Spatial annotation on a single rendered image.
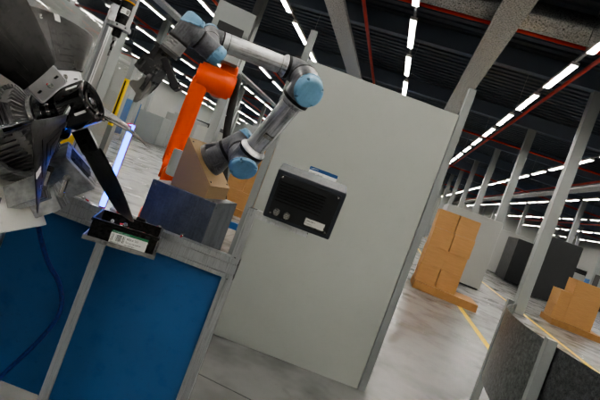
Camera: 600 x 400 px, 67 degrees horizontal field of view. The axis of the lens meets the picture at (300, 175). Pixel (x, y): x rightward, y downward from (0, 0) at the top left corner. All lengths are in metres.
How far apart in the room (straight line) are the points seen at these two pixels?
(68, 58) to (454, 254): 8.30
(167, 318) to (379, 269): 1.76
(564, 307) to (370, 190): 10.38
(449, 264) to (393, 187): 6.13
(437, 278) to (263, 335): 6.29
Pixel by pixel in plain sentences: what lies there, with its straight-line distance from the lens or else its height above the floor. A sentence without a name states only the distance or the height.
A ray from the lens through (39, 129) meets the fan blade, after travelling 1.09.
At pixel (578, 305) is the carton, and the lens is 13.23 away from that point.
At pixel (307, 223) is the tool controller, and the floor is 1.08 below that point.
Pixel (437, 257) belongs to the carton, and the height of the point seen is 0.69.
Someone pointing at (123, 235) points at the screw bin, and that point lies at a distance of 1.57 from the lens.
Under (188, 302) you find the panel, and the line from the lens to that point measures 1.80.
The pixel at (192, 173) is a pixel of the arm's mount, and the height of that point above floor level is 1.08.
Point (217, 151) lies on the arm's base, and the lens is 2.02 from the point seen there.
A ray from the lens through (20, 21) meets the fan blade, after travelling 1.30.
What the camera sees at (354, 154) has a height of 1.49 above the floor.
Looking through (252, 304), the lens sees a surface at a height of 0.28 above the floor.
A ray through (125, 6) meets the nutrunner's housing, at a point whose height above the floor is 1.51.
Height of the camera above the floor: 1.23
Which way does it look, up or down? level
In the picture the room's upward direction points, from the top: 21 degrees clockwise
